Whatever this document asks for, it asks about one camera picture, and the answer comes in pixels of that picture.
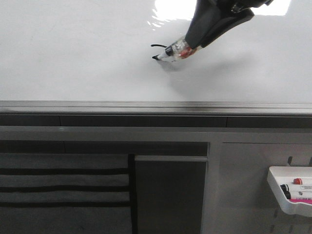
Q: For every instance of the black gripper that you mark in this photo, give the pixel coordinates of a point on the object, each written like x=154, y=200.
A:
x=214, y=18

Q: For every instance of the red magnet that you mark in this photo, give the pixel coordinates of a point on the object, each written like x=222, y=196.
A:
x=182, y=50

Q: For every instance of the black white whiteboard marker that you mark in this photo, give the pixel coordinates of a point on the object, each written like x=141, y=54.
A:
x=167, y=53

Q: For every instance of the white whiteboard surface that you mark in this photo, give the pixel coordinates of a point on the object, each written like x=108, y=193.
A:
x=102, y=50

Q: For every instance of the red capped marker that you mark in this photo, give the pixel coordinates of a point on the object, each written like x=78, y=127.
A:
x=302, y=181

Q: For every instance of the black capped marker upper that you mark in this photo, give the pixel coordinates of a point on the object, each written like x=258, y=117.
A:
x=296, y=188

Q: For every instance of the black capped marker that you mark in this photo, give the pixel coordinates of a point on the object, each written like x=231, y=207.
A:
x=298, y=195
x=296, y=188

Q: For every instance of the dark grey panel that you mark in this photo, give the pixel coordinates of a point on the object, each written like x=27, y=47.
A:
x=170, y=193

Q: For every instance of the white plastic marker tray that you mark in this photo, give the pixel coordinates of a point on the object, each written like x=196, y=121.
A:
x=279, y=175

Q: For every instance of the black capped marker lower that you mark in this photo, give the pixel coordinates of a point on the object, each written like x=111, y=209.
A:
x=298, y=195

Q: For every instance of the white pegboard panel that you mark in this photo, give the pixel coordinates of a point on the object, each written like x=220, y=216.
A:
x=246, y=204

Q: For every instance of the pink eraser block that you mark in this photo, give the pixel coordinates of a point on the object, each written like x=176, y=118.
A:
x=306, y=201

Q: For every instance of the grey striped fabric organizer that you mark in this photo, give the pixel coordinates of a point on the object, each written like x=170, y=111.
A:
x=66, y=194

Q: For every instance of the grey aluminium whiteboard frame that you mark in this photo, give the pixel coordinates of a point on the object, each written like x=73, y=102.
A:
x=155, y=108

